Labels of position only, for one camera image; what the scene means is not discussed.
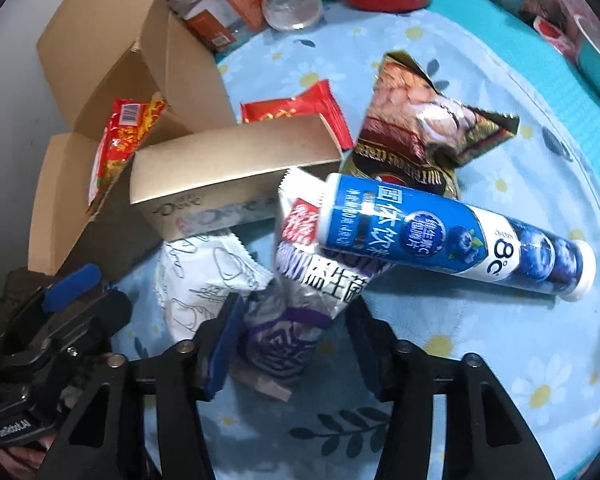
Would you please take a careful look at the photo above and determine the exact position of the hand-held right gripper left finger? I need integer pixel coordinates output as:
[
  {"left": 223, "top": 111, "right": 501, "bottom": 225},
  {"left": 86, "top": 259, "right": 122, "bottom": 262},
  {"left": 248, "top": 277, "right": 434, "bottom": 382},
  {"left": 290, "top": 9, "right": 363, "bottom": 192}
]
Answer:
[{"left": 37, "top": 295, "right": 246, "bottom": 480}]

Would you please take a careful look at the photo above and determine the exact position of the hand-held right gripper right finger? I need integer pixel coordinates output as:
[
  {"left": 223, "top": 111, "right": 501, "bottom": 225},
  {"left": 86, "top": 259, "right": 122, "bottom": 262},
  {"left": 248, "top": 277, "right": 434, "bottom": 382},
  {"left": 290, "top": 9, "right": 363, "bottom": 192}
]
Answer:
[{"left": 347, "top": 302, "right": 556, "bottom": 480}]

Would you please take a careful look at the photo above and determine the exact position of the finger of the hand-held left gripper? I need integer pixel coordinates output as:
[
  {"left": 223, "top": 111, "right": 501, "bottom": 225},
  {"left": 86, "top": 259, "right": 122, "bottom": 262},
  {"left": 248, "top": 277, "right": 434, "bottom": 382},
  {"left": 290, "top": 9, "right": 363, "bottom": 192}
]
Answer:
[
  {"left": 55, "top": 290, "right": 133, "bottom": 356},
  {"left": 27, "top": 264, "right": 103, "bottom": 321}
]

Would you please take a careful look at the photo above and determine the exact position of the white patterned snack packet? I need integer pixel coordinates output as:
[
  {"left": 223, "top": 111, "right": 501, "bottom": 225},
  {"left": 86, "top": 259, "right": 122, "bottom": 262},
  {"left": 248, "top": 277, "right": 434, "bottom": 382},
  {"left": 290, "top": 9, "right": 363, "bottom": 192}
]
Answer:
[{"left": 155, "top": 230, "right": 275, "bottom": 347}]

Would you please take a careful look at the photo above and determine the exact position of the silver purple snack packet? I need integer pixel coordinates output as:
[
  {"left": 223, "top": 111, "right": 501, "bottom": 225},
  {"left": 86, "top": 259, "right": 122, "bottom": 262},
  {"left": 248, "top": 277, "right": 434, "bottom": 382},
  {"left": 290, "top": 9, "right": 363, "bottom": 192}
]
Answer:
[{"left": 230, "top": 167, "right": 396, "bottom": 402}]

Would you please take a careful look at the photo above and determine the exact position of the blue white tablet tube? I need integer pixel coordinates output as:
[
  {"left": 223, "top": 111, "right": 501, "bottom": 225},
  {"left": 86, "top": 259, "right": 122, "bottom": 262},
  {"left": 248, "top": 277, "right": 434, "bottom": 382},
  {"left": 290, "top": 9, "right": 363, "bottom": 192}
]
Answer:
[{"left": 317, "top": 172, "right": 596, "bottom": 302}]

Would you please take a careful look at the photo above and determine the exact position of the small gold box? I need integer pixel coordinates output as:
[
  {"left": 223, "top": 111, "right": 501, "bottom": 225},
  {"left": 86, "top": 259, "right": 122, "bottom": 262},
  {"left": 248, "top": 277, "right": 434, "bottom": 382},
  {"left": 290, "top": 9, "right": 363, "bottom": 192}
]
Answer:
[{"left": 130, "top": 114, "right": 343, "bottom": 240}]

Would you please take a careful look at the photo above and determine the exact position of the brown gold cereal packet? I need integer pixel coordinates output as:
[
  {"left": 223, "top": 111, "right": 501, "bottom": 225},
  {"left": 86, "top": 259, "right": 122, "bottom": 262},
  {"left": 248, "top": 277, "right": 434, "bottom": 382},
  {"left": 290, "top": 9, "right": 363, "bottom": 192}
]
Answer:
[{"left": 352, "top": 50, "right": 521, "bottom": 200}]

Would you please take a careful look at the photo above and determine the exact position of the brown cardboard box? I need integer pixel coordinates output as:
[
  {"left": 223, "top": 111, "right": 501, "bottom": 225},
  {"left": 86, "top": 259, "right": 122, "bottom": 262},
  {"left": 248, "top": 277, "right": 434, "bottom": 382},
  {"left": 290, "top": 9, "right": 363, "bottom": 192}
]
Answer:
[{"left": 27, "top": 0, "right": 238, "bottom": 277}]

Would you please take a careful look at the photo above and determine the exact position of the red snack packet gold print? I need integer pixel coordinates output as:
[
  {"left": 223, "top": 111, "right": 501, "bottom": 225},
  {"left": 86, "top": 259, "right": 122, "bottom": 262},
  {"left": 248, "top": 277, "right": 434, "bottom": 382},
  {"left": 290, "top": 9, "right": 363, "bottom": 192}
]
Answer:
[{"left": 241, "top": 80, "right": 353, "bottom": 151}]

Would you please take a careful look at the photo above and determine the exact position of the person's left hand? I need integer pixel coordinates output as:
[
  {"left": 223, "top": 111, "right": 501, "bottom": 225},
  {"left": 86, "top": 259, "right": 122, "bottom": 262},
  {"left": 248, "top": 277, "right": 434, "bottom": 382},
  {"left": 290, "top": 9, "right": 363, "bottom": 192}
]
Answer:
[{"left": 0, "top": 435, "right": 56, "bottom": 480}]

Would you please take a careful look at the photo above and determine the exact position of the blue floral tablecloth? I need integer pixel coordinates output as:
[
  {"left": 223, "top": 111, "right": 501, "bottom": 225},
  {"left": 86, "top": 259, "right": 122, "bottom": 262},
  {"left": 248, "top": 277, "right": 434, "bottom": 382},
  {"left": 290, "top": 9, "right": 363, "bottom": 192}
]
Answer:
[{"left": 107, "top": 0, "right": 600, "bottom": 480}]

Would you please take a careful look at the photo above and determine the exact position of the teal table cover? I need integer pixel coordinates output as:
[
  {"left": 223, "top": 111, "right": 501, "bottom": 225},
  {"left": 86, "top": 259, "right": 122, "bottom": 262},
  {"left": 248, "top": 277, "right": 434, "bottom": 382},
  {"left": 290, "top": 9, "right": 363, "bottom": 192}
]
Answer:
[{"left": 427, "top": 0, "right": 600, "bottom": 196}]

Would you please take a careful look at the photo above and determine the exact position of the clear jar orange label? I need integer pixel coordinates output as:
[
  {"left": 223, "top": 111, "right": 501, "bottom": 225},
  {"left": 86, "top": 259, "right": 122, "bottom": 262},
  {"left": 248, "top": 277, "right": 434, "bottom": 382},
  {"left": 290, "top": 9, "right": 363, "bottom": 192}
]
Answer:
[{"left": 167, "top": 0, "right": 267, "bottom": 52}]

